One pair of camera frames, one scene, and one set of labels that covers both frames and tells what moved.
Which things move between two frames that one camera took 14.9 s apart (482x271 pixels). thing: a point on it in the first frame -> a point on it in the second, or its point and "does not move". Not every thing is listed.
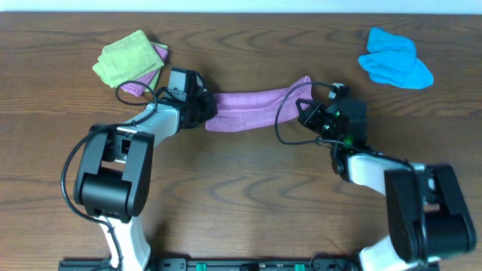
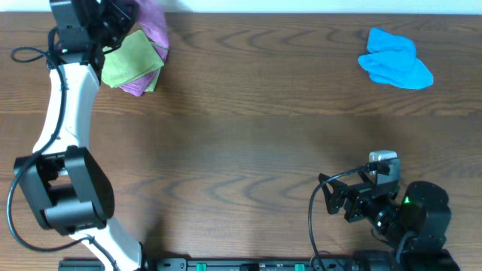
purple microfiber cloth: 239,112 -> 151,15
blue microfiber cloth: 392,59 does not move
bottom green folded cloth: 162,46 does not move
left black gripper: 205,106 -> 114,19
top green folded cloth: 129,59 does not move
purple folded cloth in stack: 138,89 does not move
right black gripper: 308,118 -> 358,193
